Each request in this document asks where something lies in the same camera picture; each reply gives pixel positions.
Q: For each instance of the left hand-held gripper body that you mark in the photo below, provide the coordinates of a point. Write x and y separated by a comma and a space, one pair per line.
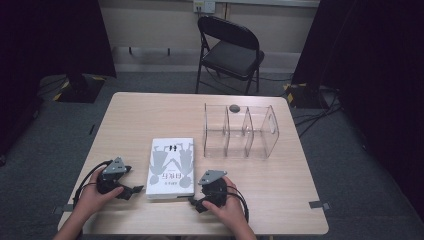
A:
113, 166

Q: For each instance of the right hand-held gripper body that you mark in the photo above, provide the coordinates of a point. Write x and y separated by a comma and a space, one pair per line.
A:
213, 181

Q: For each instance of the white book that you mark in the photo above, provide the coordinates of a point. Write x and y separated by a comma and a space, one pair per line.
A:
170, 168

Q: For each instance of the clear acrylic book rack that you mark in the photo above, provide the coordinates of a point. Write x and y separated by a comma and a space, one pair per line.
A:
240, 133

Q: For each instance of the person's right hand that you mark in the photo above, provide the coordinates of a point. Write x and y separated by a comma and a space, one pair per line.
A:
230, 210

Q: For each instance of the person's left hand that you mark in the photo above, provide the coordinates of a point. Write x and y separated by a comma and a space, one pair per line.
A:
95, 200

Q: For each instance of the grey tape strip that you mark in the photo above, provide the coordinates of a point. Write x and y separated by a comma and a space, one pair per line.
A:
318, 205
65, 209

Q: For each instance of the dark round table grommet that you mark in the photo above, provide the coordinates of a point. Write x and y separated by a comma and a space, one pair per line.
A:
234, 108

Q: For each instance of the black stand base yellow stripes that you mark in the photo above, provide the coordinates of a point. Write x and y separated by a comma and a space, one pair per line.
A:
80, 88
303, 95

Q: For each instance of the black folding chair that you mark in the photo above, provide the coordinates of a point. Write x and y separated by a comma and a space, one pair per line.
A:
233, 56

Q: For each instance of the black curtain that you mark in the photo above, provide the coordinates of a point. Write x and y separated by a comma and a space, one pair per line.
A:
373, 83
50, 40

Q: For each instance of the white wall socket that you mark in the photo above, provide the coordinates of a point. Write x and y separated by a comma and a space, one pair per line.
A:
204, 6

